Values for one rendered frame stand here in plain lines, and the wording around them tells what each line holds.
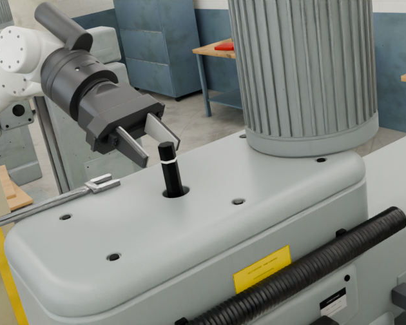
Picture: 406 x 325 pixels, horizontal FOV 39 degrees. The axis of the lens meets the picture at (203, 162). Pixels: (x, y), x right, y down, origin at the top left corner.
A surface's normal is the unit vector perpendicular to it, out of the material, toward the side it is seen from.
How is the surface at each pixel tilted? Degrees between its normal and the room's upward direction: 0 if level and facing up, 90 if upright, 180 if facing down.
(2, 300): 90
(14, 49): 70
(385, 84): 90
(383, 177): 0
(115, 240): 0
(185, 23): 90
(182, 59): 90
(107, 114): 30
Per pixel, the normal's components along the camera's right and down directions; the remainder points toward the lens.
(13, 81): 0.77, -0.38
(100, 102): 0.22, -0.72
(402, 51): -0.81, 0.33
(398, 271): 0.56, 0.22
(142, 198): -0.16, -0.91
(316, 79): -0.04, 0.38
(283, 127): -0.50, 0.40
